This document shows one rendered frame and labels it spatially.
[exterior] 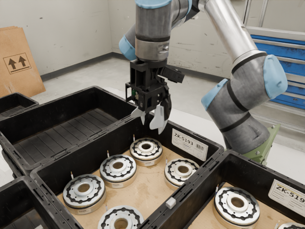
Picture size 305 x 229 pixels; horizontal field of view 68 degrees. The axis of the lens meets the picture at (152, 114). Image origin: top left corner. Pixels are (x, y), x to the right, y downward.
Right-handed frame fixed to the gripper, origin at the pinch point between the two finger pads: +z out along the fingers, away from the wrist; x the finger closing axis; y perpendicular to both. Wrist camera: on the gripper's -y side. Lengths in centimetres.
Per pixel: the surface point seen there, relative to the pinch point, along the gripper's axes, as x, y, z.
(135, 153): -3.0, 4.1, 10.4
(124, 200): 5.4, 15.9, 13.1
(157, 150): 0.9, -1.5, 10.4
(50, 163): -10.1, 26.0, 4.1
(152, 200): 10.7, 11.2, 12.7
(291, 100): 10, -176, 58
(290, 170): 34, -41, 24
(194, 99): -90, -182, 101
